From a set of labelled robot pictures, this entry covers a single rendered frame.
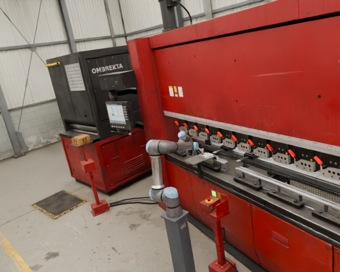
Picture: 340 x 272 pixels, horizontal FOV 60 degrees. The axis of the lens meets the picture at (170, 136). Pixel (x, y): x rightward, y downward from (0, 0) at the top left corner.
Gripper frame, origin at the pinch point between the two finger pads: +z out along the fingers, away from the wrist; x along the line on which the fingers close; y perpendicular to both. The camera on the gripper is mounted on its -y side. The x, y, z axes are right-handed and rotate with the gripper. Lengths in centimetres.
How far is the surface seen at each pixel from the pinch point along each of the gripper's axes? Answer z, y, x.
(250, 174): 9, -2, -61
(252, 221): 28, -35, -71
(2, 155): -23, -180, 669
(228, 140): -11.9, 16.3, -37.5
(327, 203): 4, -6, -132
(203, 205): -1, -46, -40
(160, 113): -17, 30, 87
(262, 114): -37, 33, -81
